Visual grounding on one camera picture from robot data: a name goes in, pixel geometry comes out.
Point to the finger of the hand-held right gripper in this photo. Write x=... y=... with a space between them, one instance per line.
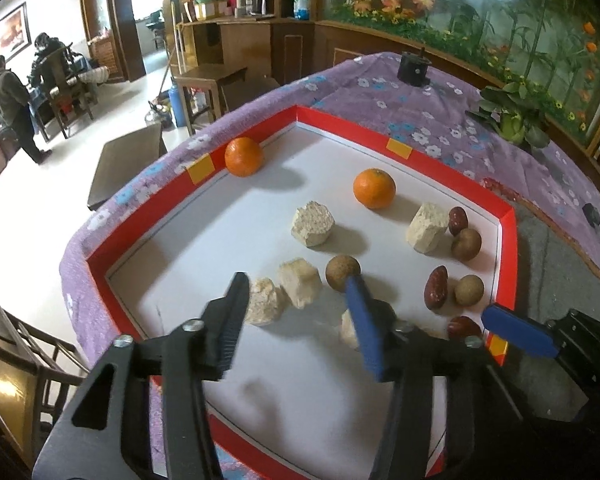
x=517 y=330

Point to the red tray with white floor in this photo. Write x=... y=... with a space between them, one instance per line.
x=180 y=240

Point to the carved wooden chair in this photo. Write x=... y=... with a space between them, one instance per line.
x=10 y=370

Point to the purple floral tablecloth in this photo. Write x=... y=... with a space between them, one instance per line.
x=430 y=110

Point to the beige crumbly cake chunk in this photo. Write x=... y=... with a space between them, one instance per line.
x=312 y=223
x=299 y=275
x=427 y=227
x=265 y=300
x=350 y=329

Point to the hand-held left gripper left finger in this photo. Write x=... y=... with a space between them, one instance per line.
x=230 y=330

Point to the dark wooden chair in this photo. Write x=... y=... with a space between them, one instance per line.
x=65 y=97

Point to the orange mandarin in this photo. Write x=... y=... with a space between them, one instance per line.
x=374 y=187
x=243 y=156

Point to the glass cabinet with artificial flowers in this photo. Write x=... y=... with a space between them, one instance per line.
x=480 y=5

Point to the brown longan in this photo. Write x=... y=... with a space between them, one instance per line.
x=466 y=244
x=469 y=290
x=340 y=272

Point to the wooden side cabinet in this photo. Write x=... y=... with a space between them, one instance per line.
x=250 y=45

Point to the grey felt mat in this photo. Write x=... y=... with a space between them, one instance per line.
x=545 y=260

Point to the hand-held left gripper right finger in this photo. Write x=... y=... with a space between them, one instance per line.
x=365 y=330

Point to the black cylindrical motor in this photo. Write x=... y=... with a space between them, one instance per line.
x=412 y=72

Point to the green bok choy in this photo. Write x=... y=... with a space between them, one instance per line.
x=512 y=127

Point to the black car key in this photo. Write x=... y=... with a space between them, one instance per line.
x=591 y=212

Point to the low wooden table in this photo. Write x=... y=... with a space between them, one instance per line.
x=127 y=160

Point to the framed wall picture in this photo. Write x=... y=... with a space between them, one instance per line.
x=10 y=30

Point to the blue bottle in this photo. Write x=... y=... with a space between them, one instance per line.
x=177 y=105

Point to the red date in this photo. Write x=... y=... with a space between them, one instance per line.
x=457 y=220
x=436 y=286
x=462 y=327

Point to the small wooden table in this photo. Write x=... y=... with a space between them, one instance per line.
x=210 y=77

